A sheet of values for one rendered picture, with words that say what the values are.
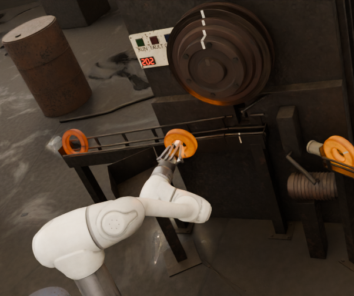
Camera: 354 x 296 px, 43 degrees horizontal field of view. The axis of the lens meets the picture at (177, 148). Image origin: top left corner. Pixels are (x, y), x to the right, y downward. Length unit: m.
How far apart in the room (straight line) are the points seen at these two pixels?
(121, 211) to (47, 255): 0.25
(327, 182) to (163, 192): 0.75
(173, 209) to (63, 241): 0.47
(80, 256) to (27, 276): 1.90
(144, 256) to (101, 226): 1.60
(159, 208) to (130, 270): 1.27
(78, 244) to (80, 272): 0.09
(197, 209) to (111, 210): 0.60
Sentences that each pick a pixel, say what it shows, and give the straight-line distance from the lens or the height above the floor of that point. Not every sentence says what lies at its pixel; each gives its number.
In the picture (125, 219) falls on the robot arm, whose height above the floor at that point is 1.18.
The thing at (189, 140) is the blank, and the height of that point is 0.86.
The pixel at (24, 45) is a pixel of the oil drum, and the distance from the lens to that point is 4.62.
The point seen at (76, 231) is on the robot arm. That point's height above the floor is 1.18.
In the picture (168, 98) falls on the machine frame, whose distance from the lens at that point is 2.39.
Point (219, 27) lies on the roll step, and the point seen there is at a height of 1.27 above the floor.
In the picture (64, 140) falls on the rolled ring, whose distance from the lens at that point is 2.87.
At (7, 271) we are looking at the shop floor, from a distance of 3.36.
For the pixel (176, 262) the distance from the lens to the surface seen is 2.70.
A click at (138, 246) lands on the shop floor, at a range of 2.91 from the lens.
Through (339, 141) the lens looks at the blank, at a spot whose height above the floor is 0.78.
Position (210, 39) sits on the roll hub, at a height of 1.25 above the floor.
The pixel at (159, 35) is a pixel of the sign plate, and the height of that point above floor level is 1.22.
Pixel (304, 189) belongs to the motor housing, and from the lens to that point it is 2.14.
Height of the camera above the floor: 1.96
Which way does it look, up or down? 33 degrees down
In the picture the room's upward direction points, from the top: 22 degrees counter-clockwise
